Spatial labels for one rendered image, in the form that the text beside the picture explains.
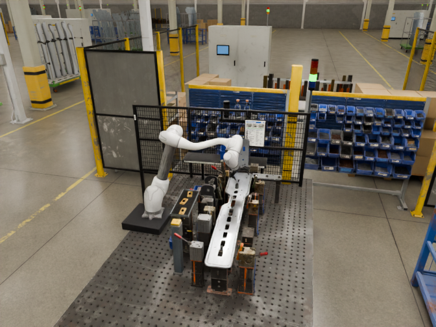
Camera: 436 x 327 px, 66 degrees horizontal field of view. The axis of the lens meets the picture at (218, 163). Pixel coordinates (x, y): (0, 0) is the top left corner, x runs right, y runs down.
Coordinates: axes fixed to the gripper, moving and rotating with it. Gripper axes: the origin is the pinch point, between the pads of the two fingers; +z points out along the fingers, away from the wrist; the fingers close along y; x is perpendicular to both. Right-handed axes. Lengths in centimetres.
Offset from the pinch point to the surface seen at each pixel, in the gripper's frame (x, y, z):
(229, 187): 7.0, 14.1, -0.9
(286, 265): 91, -12, -3
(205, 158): -48, 34, 21
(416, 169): -43, -224, 266
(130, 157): -163, 173, 110
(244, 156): -27.6, -7.0, 13.8
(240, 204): 34.1, 6.5, -14.9
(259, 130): -54, -31, 20
